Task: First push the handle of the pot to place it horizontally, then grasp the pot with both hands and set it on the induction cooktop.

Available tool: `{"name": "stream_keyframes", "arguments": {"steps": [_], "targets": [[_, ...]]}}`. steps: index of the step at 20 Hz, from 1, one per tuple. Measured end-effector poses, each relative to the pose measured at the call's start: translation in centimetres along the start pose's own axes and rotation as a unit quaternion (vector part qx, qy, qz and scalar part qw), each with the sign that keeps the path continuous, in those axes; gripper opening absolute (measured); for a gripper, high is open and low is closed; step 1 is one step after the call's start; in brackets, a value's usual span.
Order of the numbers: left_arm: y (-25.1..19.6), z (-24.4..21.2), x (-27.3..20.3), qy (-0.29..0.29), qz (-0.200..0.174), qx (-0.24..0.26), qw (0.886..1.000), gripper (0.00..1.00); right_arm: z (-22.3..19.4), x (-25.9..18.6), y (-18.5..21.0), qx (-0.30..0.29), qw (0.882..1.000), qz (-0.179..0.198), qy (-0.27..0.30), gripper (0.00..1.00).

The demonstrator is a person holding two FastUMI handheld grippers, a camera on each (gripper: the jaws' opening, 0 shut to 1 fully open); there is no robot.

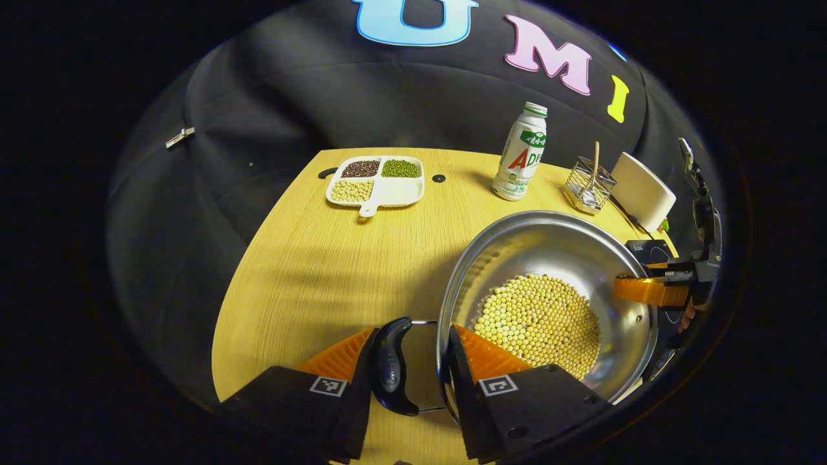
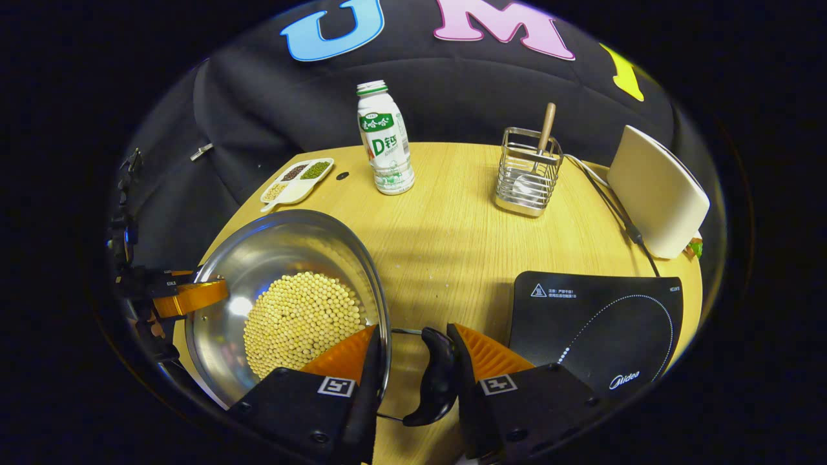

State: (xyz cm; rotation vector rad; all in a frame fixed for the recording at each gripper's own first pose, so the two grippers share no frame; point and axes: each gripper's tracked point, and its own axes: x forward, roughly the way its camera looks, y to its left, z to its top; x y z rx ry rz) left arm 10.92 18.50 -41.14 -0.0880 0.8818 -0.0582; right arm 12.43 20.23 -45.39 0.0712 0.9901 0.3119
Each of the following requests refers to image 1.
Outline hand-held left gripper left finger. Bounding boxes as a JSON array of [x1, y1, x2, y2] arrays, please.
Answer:
[[216, 328, 377, 464]]

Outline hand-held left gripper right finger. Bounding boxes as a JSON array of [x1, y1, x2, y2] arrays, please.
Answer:
[[445, 325, 614, 464]]

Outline black induction cooktop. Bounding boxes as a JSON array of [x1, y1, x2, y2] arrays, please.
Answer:
[[623, 239, 691, 383]]

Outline stainless steel pot black handles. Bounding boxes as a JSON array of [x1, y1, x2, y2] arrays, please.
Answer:
[[370, 210, 660, 417]]

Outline white toaster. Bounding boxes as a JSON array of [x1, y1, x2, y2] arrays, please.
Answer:
[[611, 152, 677, 233]]

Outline pile of yellow soybeans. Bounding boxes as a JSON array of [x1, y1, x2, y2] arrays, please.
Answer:
[[474, 274, 602, 380]]

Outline white green drink bottle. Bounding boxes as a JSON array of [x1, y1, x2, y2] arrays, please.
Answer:
[[492, 101, 549, 202]]

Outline white divided bean plate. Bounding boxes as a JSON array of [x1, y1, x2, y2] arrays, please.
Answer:
[[325, 155, 426, 218]]

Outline black backdrop cloth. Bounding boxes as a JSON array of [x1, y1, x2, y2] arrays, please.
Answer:
[[107, 0, 718, 414]]

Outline black power cable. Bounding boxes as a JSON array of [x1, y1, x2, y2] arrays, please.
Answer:
[[611, 194, 654, 238]]

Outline metal wire basket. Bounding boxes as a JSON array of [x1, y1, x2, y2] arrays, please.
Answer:
[[563, 157, 618, 216]]

